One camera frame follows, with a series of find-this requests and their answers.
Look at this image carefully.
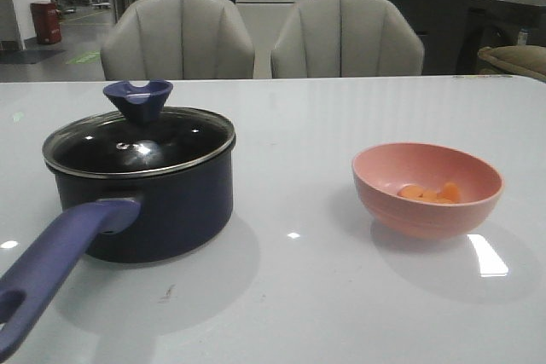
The glass lid purple knob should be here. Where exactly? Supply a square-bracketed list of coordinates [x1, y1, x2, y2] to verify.
[43, 80, 235, 179]

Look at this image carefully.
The pink plastic bowl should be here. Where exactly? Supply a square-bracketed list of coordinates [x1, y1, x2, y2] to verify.
[352, 142, 504, 240]

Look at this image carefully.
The right beige upholstered chair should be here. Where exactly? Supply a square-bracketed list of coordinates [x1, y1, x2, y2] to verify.
[270, 0, 425, 78]

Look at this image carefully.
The beige upholstered chair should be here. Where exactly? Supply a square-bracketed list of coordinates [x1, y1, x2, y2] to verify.
[101, 0, 255, 80]
[270, 0, 425, 78]

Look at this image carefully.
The left beige upholstered chair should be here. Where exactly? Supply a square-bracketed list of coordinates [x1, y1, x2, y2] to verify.
[101, 0, 255, 80]

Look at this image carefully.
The red trash bin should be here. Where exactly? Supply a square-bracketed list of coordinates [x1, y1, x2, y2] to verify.
[30, 1, 61, 44]

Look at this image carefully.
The tan cushion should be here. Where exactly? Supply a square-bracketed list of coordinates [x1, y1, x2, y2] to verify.
[477, 45, 545, 82]

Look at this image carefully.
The dark side table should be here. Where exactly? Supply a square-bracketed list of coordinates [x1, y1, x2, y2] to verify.
[456, 0, 545, 74]

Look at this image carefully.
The dark blue saucepan purple handle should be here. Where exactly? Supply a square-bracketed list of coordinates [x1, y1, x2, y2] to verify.
[1, 143, 235, 359]

